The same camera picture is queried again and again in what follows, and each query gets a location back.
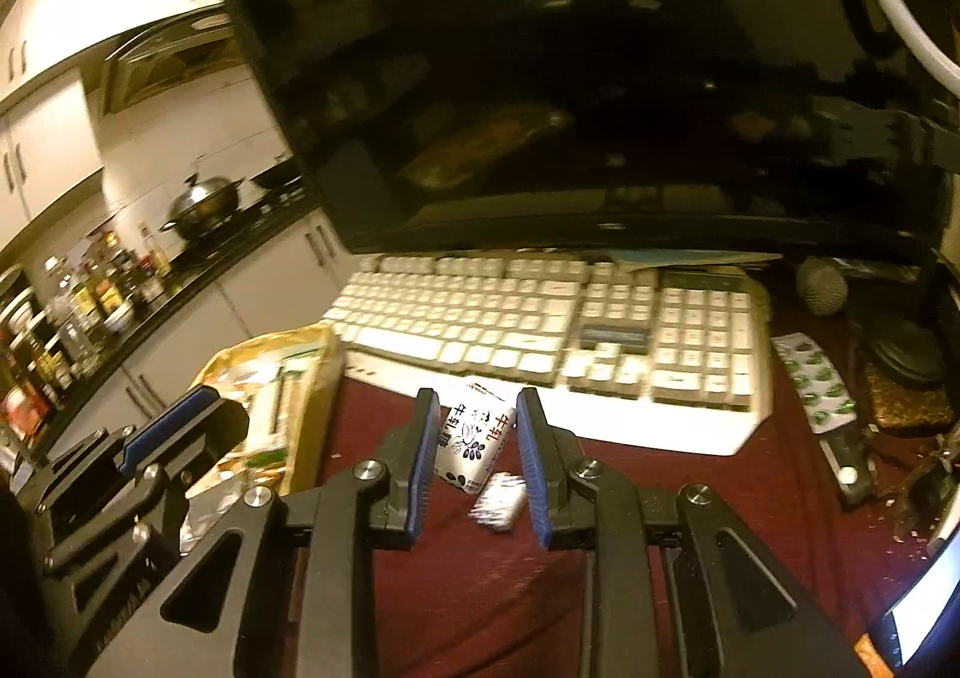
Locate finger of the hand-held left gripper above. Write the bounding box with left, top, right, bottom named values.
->
left=43, top=478, right=190, bottom=575
left=15, top=385, right=253, bottom=515

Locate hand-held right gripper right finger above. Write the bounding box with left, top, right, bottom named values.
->
left=516, top=388, right=871, bottom=678

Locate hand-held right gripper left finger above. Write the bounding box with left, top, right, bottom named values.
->
left=86, top=388, right=441, bottom=678

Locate small white candy packet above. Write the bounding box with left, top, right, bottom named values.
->
left=471, top=472, right=530, bottom=533

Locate white milk candy packet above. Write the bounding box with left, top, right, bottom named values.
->
left=433, top=382, right=518, bottom=496

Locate white kitchen cabinet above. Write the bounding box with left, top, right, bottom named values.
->
left=45, top=209, right=353, bottom=440

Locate white mechanical keyboard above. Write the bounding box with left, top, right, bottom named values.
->
left=322, top=250, right=773, bottom=458

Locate row of condiment bottles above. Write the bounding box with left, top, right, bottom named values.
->
left=0, top=224, right=175, bottom=440

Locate black kitchen counter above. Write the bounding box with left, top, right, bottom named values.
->
left=30, top=187, right=317, bottom=455

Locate steel wok with lid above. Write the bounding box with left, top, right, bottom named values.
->
left=157, top=172, right=249, bottom=245

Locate black frying pan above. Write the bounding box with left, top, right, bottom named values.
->
left=251, top=157, right=302, bottom=196

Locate green pill blister pack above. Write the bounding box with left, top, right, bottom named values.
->
left=771, top=333, right=860, bottom=433

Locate black remote control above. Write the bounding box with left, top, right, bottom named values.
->
left=817, top=423, right=879, bottom=511

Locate silver mesh microphone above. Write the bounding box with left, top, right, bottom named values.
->
left=795, top=256, right=849, bottom=316

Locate steel range hood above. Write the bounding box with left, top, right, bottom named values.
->
left=101, top=10, right=242, bottom=116

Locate gold patterned pouch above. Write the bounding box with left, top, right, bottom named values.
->
left=859, top=363, right=960, bottom=436

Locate orange printed packet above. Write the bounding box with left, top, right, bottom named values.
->
left=851, top=637, right=893, bottom=678

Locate black monitor stand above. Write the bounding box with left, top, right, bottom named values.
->
left=861, top=250, right=952, bottom=391

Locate black phone holder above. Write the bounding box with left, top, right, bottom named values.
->
left=892, top=438, right=960, bottom=545

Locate black computer monitor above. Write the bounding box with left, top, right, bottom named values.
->
left=221, top=0, right=960, bottom=256

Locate smartphone with lit screen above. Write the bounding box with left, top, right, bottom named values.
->
left=868, top=558, right=960, bottom=673

